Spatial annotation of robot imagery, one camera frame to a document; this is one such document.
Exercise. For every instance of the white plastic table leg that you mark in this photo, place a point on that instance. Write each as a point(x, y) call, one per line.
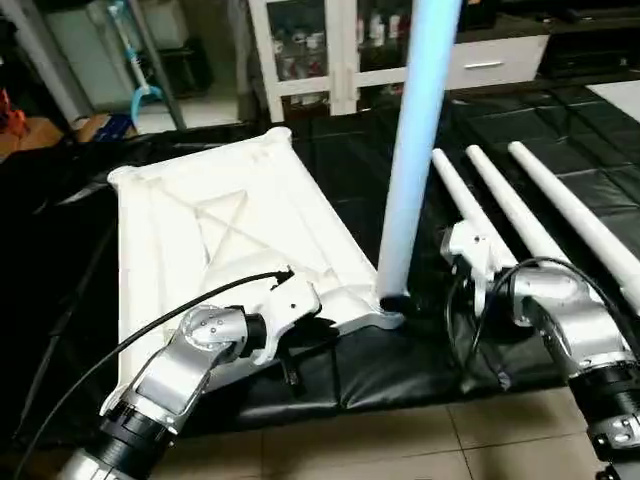
point(510, 200)
point(415, 140)
point(575, 210)
point(465, 190)

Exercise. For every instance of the white plastic table top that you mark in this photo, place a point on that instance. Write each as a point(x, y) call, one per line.
point(200, 220)

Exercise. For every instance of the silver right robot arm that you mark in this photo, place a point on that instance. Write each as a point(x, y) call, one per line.
point(580, 330)

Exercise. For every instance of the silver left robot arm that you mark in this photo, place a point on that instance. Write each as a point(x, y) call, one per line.
point(175, 375)

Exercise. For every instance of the black work mat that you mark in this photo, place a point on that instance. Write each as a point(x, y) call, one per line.
point(420, 360)

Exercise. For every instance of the white drawer unit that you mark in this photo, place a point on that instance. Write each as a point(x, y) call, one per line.
point(490, 62)

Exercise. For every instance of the white glass-door cabinet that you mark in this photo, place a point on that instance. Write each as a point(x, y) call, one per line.
point(300, 50)

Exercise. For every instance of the blue and yellow box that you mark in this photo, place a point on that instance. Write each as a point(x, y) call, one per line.
point(105, 127)

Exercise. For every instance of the brown wooden desk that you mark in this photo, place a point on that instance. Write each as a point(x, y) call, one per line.
point(25, 135)

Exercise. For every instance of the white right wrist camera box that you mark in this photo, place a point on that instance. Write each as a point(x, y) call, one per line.
point(475, 250)

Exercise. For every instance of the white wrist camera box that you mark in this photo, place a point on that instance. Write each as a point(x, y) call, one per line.
point(285, 305)
point(475, 250)

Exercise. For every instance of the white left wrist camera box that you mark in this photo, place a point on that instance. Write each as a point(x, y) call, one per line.
point(285, 305)

